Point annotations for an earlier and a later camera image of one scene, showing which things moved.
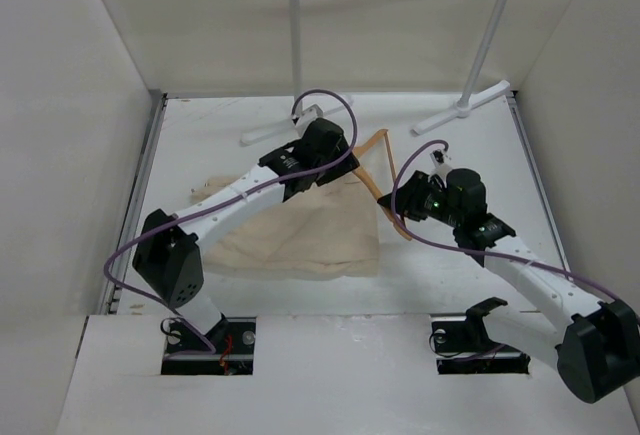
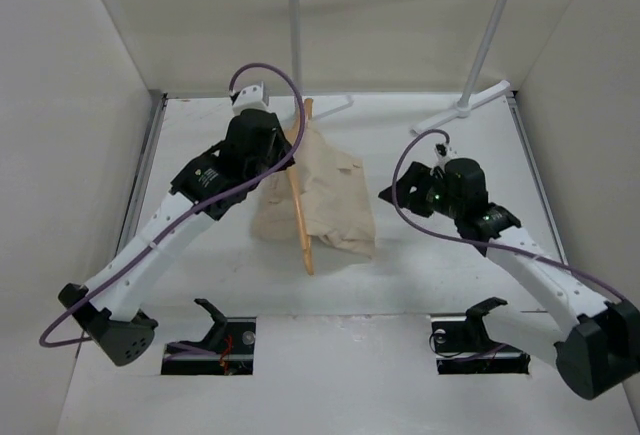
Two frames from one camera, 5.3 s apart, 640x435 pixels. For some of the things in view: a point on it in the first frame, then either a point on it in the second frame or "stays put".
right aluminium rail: (517, 114) stays put
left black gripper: (342, 168) to (283, 145)
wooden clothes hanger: (368, 181) to (308, 104)
